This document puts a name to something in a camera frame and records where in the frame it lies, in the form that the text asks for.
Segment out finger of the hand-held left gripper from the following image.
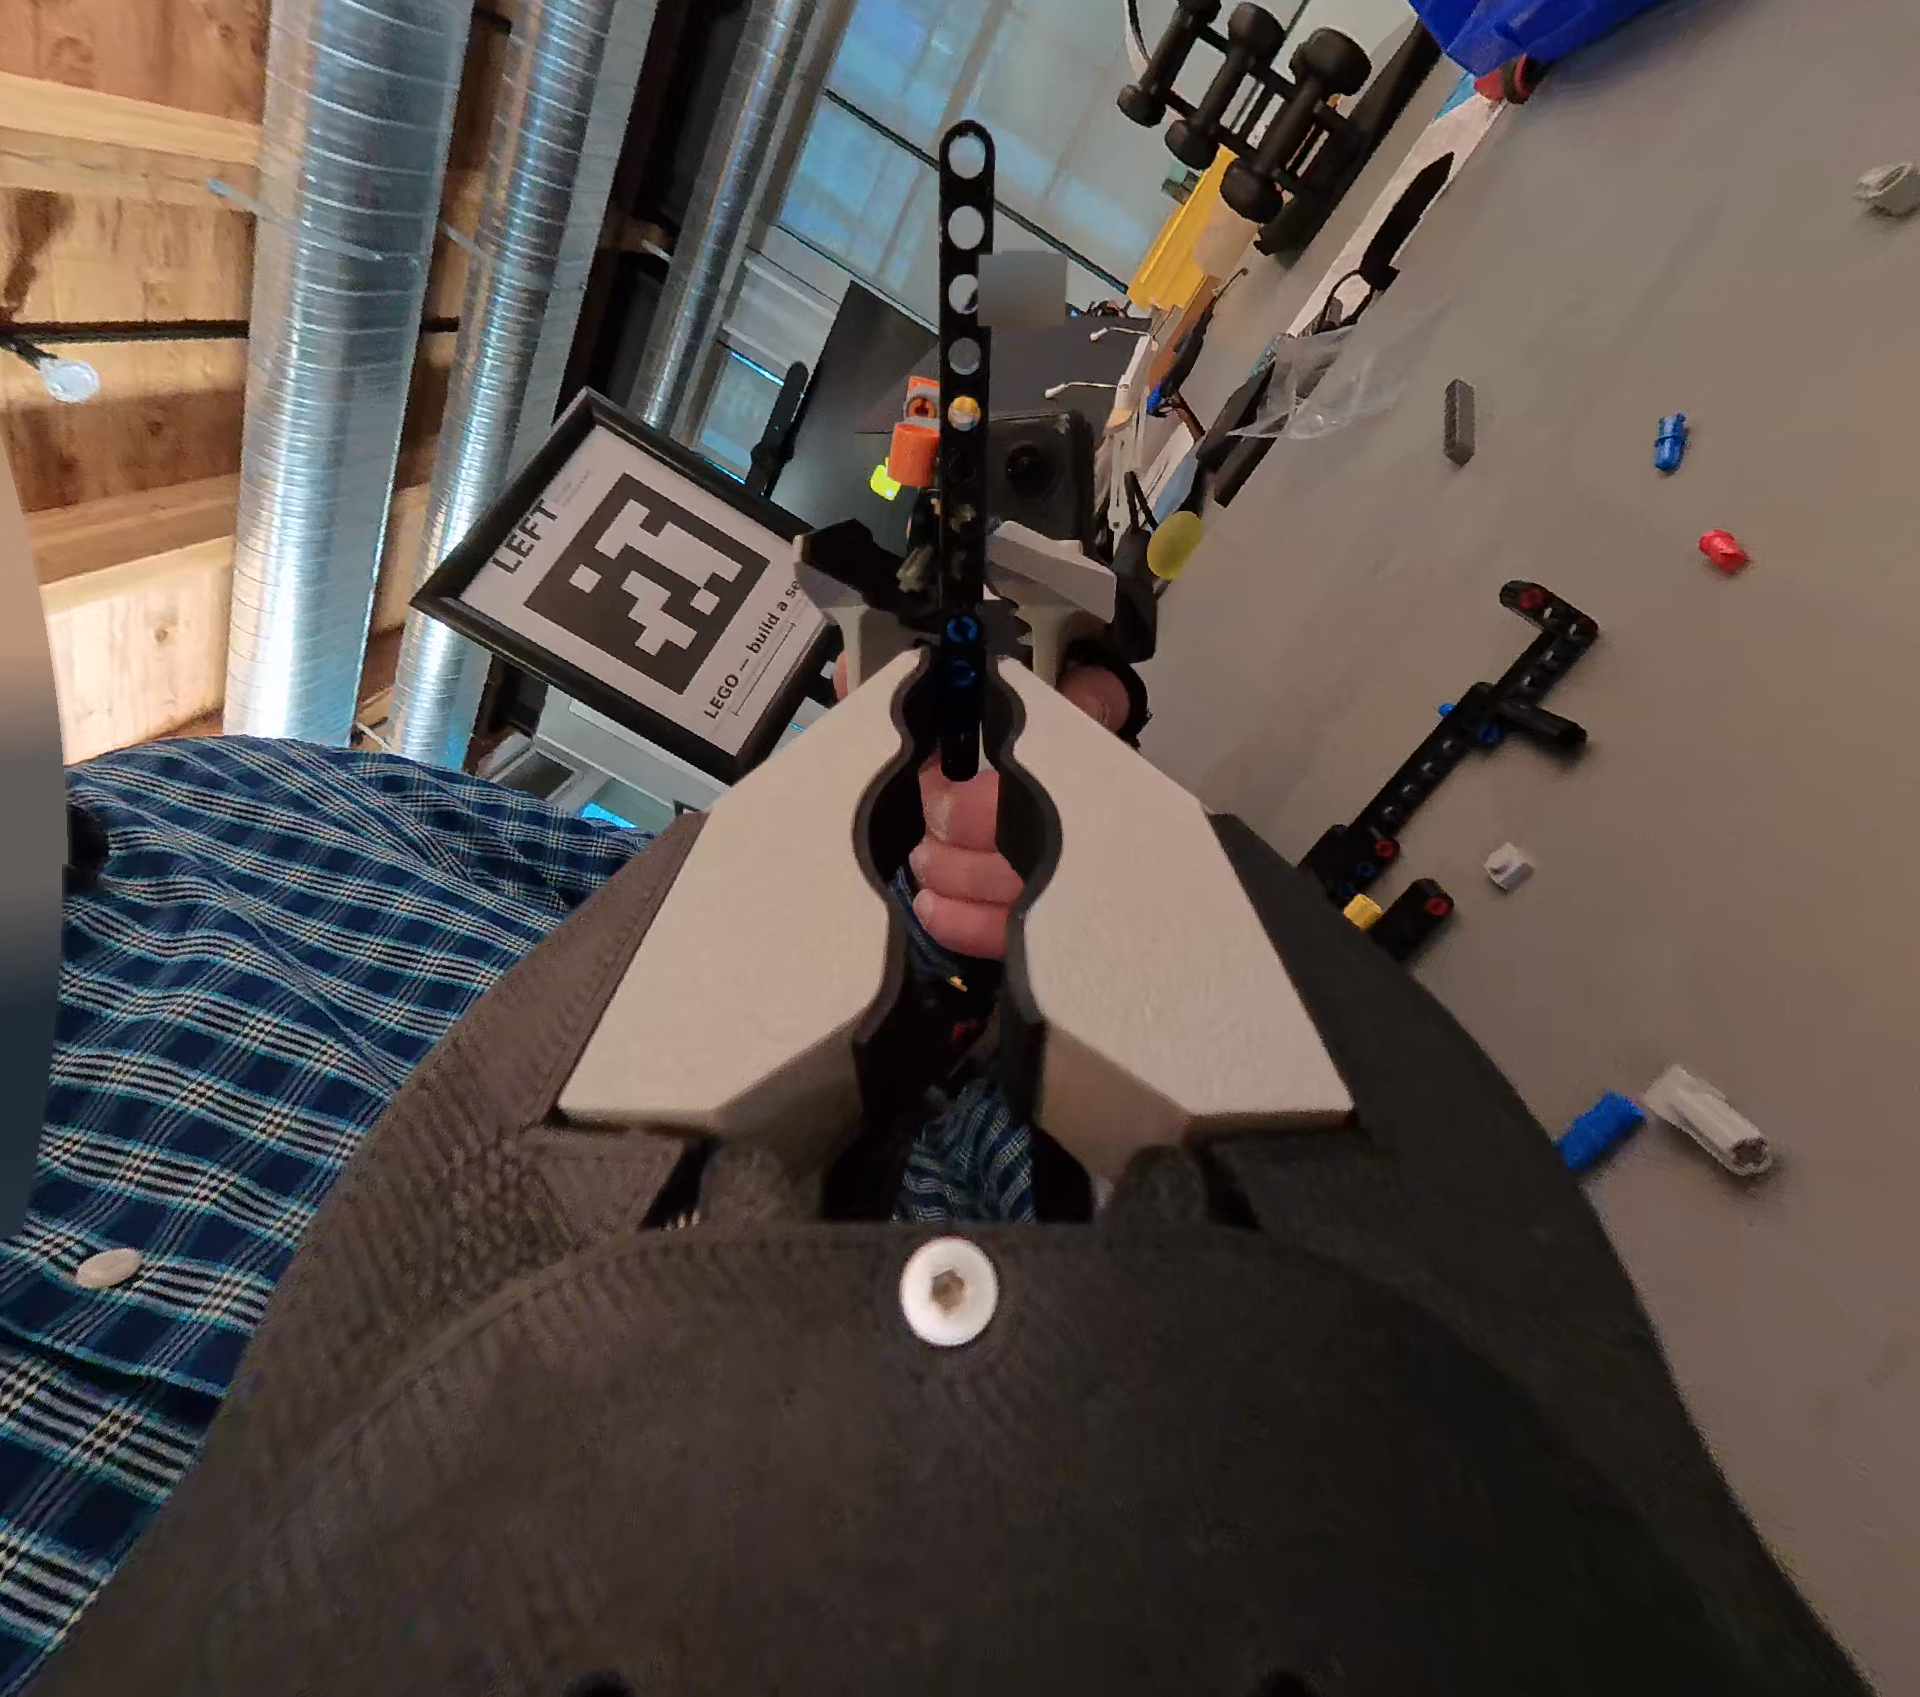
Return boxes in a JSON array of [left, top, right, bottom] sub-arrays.
[[995, 522, 1126, 683], [832, 592, 922, 690]]

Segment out person's left hand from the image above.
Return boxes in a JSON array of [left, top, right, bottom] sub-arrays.
[[900, 768, 1037, 968]]

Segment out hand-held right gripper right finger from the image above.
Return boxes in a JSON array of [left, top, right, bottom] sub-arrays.
[[983, 655, 1359, 1218]]

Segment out yellow storage bins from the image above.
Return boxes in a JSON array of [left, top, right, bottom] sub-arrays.
[[1121, 167, 1249, 312]]

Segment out clear plastic bag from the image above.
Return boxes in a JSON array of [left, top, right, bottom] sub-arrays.
[[1273, 293, 1451, 441]]

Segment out black dumbbell rack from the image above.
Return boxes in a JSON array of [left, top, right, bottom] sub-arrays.
[[1116, 0, 1376, 231]]

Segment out black lego chassis assembly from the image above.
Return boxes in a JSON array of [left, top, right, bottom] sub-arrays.
[[883, 124, 1004, 787]]

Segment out black curved lego panel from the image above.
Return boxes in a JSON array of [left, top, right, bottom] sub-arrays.
[[1354, 151, 1457, 289]]

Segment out black box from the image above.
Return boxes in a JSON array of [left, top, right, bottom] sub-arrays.
[[1191, 371, 1296, 510]]

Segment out black angled lego beam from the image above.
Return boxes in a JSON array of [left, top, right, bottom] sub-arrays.
[[1297, 581, 1602, 964]]

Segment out silver air duct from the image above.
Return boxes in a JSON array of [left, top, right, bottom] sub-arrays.
[[628, 0, 842, 446], [227, 0, 514, 745], [395, 0, 720, 768]]

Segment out framed marker sign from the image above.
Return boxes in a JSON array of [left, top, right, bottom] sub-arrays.
[[409, 388, 844, 789]]

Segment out paper instruction sheet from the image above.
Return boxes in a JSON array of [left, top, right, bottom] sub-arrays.
[[1273, 61, 1512, 381]]

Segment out black pole device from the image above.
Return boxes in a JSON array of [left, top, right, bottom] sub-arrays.
[[754, 360, 812, 494]]

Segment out black board panel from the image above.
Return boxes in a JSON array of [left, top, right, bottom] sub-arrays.
[[788, 277, 1117, 552]]

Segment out blue plaid shirt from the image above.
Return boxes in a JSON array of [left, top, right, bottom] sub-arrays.
[[0, 736, 1037, 1690]]

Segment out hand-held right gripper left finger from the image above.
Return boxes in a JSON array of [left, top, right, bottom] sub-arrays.
[[556, 652, 941, 1223]]

